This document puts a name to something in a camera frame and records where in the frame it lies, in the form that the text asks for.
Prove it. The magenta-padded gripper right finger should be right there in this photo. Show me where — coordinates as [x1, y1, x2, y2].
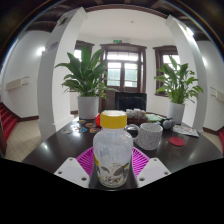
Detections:
[132, 146, 172, 189]

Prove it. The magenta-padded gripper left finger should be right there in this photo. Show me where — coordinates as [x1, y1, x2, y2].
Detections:
[53, 147, 98, 189]

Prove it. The clear bottle with yellow cap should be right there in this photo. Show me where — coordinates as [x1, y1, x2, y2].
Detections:
[92, 109, 135, 189]

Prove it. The white speckled mug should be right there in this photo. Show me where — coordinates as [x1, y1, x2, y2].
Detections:
[124, 122, 164, 151]

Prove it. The flat round red coaster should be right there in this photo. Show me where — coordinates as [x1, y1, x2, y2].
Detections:
[168, 136, 186, 148]

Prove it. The grey round plush toy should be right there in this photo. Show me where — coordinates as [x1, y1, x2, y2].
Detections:
[161, 117, 177, 131]

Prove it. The printed paper leaflet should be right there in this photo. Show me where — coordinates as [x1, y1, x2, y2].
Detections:
[172, 124, 200, 138]

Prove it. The green notebook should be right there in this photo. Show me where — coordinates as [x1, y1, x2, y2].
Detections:
[145, 113, 163, 123]

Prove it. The wooden tray of small jars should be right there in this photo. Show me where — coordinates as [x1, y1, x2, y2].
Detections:
[125, 108, 148, 126]

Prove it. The leafy plant in white pot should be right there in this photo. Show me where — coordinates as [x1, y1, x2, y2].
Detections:
[54, 44, 116, 120]
[153, 54, 205, 125]

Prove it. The black chair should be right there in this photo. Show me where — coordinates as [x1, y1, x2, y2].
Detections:
[114, 91, 148, 113]

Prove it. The dark wooden glazed double door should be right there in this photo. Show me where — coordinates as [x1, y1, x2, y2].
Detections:
[99, 42, 148, 113]

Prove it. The dark wooden framed window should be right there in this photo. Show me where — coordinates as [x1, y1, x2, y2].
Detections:
[152, 44, 181, 98]
[73, 39, 96, 63]

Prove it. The white wall radiator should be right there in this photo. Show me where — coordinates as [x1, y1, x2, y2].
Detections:
[4, 75, 30, 92]
[209, 86, 224, 103]

